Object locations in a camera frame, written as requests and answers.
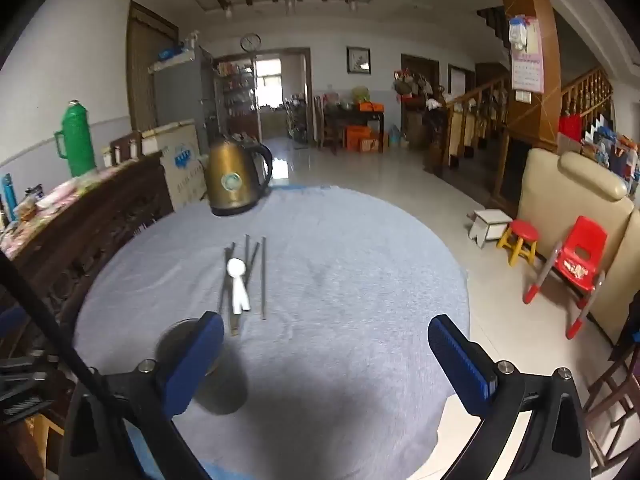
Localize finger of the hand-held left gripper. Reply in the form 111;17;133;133
0;306;28;346

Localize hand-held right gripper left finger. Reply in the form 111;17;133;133
60;311;225;480

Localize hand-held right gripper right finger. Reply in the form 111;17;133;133
427;313;594;480

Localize metal utensil holder cup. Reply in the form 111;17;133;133
154;319;249;416

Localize dark carved wooden sideboard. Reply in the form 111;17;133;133
0;152;173;361

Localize blue drink bottle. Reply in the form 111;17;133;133
0;174;18;223

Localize grey tablecloth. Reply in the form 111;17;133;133
72;186;471;480

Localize pile of colourful snack packets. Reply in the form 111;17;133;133
0;167;121;251

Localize red and yellow stool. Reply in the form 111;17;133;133
496;219;541;267

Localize small white stool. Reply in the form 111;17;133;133
467;208;513;249

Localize dark wooden folding chair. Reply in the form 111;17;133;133
582;330;640;476

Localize red plastic child chair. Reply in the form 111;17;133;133
522;216;608;340

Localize gold electric kettle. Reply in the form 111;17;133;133
202;135;274;217

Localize green thermos flask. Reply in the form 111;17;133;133
54;100;98;178

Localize beige leather sofa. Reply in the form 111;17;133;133
515;147;640;346

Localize brown wooden chair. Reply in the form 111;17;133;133
109;130;143;166

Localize orange cardboard boxes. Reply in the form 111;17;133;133
345;125;383;153

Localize glass display cabinet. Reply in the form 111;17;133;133
214;60;261;143

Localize wooden stair railing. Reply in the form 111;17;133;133
445;67;613;181

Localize grey refrigerator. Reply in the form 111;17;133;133
148;47;216;131

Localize dark wooden side table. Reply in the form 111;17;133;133
322;102;386;153

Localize brown wooden door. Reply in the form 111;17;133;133
125;0;180;133

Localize pink wall calendar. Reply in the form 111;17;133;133
509;16;545;94

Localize framed wall picture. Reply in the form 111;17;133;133
346;46;372;75

